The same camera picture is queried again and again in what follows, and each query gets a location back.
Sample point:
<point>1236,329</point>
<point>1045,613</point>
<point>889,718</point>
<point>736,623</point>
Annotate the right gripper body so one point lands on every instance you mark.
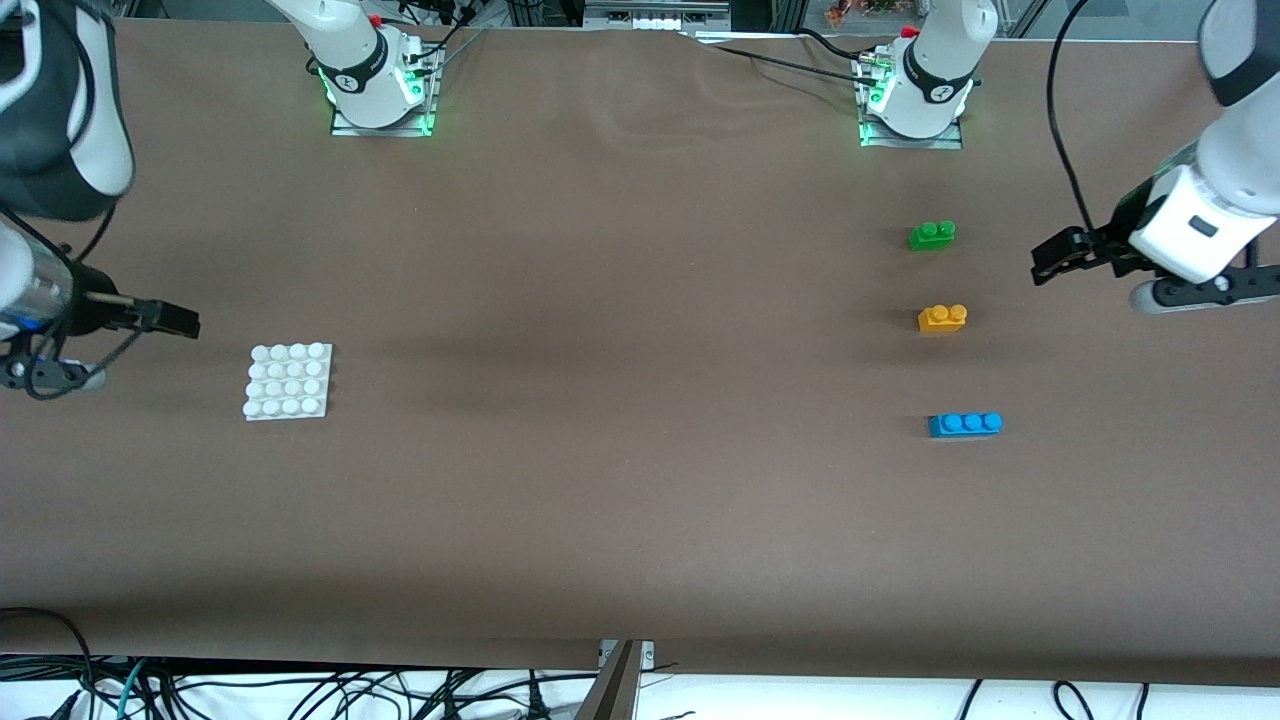
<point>92,309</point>

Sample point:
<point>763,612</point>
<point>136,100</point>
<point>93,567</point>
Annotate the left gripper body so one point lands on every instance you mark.
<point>1108,243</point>

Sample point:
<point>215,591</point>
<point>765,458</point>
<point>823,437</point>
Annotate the white studded base plate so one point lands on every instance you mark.
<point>288,381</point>

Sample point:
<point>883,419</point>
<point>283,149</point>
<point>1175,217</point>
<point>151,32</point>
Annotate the yellow two-stud block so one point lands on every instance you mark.
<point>942,319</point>

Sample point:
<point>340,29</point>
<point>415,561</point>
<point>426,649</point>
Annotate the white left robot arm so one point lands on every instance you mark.
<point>935,70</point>

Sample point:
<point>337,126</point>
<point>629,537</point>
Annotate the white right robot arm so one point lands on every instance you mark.
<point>360,70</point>

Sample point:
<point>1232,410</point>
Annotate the green two-stud block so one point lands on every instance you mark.
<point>931,236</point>

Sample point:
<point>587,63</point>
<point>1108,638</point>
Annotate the blue three-stud block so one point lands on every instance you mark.
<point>965,425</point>

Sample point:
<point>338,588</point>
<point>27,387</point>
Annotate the grey power strip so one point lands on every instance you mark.
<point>655,15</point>

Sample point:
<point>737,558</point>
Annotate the aluminium table edge bracket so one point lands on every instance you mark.
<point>620,680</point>

